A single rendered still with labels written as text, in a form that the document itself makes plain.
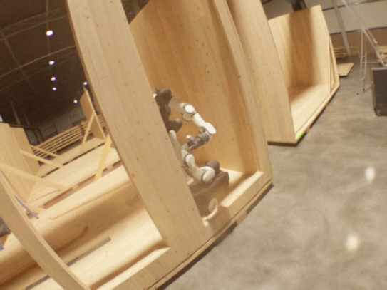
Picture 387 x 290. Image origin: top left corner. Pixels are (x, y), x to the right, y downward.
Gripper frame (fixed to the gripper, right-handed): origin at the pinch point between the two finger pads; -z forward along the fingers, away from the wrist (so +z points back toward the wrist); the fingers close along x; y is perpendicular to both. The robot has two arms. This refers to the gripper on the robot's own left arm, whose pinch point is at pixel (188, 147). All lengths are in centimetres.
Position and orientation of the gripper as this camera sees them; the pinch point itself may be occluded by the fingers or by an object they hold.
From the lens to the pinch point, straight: 148.6
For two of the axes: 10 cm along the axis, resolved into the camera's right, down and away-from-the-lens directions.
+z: 7.3, -4.4, 5.2
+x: -6.1, -0.7, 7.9
